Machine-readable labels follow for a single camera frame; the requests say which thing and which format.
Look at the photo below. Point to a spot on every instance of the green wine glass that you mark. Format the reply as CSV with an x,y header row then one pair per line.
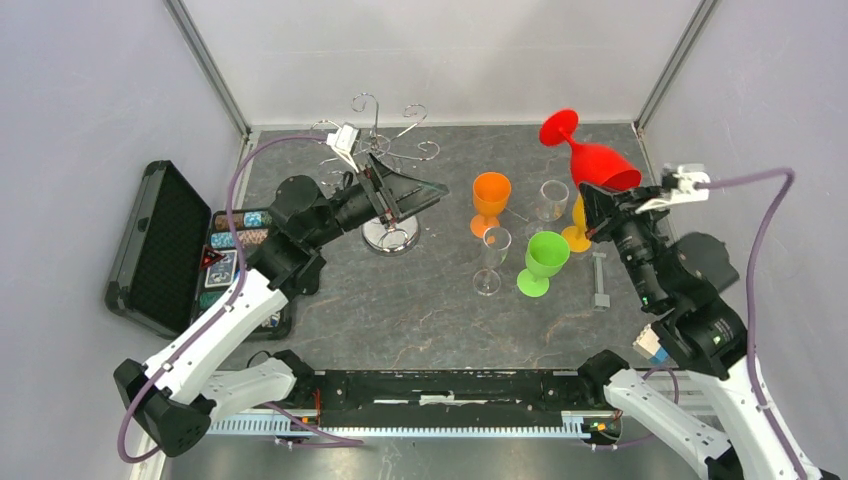
x,y
547,253

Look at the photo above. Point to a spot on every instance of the grey metal bracket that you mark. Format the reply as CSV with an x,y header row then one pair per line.
x,y
601,300

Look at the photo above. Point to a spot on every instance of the clear wine glass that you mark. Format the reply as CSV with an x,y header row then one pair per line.
x,y
495,245
549,206

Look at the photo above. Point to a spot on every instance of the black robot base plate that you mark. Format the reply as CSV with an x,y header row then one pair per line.
x,y
452,398

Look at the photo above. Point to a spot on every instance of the white blue block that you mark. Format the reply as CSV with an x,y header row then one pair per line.
x,y
647,344

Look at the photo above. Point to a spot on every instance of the yellow wine glass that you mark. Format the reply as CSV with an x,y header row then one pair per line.
x,y
576,234

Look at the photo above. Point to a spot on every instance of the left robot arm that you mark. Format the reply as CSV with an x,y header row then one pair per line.
x,y
176,395

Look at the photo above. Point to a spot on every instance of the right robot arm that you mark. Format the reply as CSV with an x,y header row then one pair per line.
x,y
681,284

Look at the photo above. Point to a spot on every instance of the black poker chip case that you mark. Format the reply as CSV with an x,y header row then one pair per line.
x,y
177,257

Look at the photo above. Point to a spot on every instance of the orange wine glass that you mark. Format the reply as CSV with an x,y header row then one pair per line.
x,y
490,194

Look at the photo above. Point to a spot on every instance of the red wine glass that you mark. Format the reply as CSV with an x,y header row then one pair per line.
x,y
591,163

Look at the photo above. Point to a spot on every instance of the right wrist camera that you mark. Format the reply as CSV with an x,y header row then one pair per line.
x,y
681,184

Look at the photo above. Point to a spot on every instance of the clear wine glass front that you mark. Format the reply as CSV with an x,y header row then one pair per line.
x,y
549,206

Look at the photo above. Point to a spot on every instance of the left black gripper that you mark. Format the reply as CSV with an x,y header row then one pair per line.
x,y
398,195

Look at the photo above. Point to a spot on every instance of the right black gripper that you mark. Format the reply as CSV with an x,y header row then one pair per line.
x,y
618,207

